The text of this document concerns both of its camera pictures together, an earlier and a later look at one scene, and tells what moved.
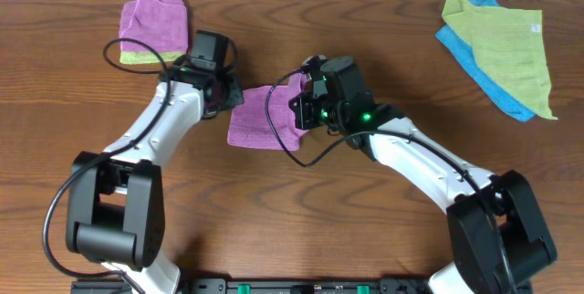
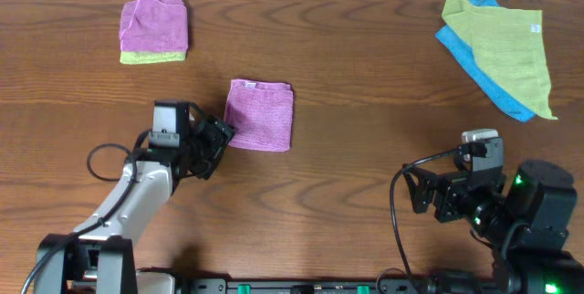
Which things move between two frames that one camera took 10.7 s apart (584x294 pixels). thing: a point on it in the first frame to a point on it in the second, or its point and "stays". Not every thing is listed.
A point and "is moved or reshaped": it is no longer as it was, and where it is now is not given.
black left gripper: (230, 96) to (208, 143)
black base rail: (298, 286) stays
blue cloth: (464, 50) stays
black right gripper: (300, 104) to (449, 188)
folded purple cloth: (159, 19) stays
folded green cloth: (148, 57) stays
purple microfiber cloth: (249, 124) is moved or reshaped
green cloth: (509, 44) stays
